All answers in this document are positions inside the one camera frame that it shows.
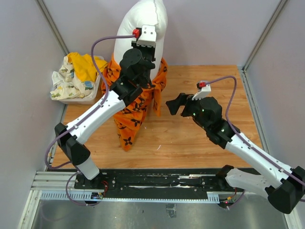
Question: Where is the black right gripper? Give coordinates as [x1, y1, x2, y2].
[166, 93, 209, 131]

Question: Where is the white pillow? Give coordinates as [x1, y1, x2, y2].
[117, 0, 168, 80]

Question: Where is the orange patterned plush pillowcase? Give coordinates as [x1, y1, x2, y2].
[113, 58, 168, 151]

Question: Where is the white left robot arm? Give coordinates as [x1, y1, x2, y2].
[55, 40, 156, 189]

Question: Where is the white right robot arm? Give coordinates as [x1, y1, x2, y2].
[166, 93, 305, 214]

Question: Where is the yellow cloth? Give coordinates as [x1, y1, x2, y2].
[67, 52, 97, 82]

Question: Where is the white plastic basket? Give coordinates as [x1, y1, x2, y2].
[50, 52, 108, 104]

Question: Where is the white printed cloth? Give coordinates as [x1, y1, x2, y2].
[50, 56, 95, 100]

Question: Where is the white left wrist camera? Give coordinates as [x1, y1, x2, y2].
[136, 25, 157, 48]

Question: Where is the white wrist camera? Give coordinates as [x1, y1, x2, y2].
[136, 25, 157, 48]
[192, 81, 211, 100]

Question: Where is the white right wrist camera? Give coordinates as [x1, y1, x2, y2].
[192, 81, 211, 100]

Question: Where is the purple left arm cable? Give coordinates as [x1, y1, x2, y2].
[45, 35, 136, 207]

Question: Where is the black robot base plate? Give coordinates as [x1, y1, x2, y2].
[74, 168, 242, 193]

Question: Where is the left aluminium frame post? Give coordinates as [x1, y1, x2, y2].
[34, 0, 68, 70]

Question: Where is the aluminium frame post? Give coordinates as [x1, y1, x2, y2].
[34, 0, 68, 70]
[242, 0, 290, 71]

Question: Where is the grey slotted cable duct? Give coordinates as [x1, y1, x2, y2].
[40, 188, 220, 204]

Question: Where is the right aluminium frame post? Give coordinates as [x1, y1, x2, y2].
[242, 0, 290, 71]

